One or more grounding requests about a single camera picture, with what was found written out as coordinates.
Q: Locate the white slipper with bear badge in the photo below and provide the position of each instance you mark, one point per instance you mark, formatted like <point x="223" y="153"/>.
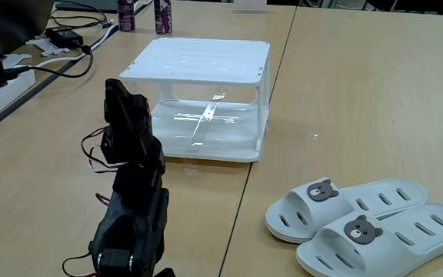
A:
<point x="398" y="246"/>
<point x="314" y="207"/>

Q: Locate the white two-tier plastic box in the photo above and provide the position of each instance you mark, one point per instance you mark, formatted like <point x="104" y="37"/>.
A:
<point x="202" y="57"/>

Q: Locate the black power adapter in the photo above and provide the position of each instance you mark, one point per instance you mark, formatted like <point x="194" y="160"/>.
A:
<point x="64" y="37"/>

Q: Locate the purple drink can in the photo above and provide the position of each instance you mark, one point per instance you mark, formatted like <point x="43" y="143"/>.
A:
<point x="163" y="17"/>
<point x="126" y="15"/>

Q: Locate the white printed plastic part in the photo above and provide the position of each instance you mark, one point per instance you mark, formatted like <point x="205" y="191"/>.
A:
<point x="48" y="47"/>

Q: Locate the white power strip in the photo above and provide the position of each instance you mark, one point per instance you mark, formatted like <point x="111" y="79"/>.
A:
<point x="2" y="96"/>

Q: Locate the dark laptop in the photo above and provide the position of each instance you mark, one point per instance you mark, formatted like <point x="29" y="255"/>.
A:
<point x="17" y="23"/>

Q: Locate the white card stand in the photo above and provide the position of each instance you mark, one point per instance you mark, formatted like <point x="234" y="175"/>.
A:
<point x="249" y="5"/>

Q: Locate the small clear tape piece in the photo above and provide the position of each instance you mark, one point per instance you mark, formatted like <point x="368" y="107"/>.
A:
<point x="312" y="136"/>

